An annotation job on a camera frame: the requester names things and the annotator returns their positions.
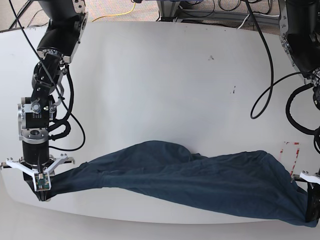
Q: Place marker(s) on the red tape rectangle marking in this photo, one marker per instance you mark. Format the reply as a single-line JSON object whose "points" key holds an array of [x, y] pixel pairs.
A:
{"points": [[288, 156]]}

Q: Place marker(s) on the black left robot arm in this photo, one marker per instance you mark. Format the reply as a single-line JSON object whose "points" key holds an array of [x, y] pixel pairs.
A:
{"points": [[299, 25]]}

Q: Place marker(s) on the dark blue t-shirt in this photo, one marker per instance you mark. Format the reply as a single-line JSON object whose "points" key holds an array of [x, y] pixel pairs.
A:
{"points": [[246, 184]]}

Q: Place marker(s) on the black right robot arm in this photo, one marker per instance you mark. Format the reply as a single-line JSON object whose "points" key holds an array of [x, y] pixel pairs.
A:
{"points": [[44, 116]]}

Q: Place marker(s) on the aluminium frame rail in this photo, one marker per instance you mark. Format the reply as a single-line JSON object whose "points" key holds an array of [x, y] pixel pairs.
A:
{"points": [[227, 16]]}

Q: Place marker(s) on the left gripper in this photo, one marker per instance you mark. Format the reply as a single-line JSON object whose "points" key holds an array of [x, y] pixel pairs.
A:
{"points": [[313, 191]]}

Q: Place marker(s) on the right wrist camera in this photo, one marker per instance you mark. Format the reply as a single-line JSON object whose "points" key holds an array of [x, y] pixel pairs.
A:
{"points": [[41, 182]]}

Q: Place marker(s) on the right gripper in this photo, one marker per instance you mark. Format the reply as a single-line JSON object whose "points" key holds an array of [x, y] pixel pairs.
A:
{"points": [[37, 163]]}

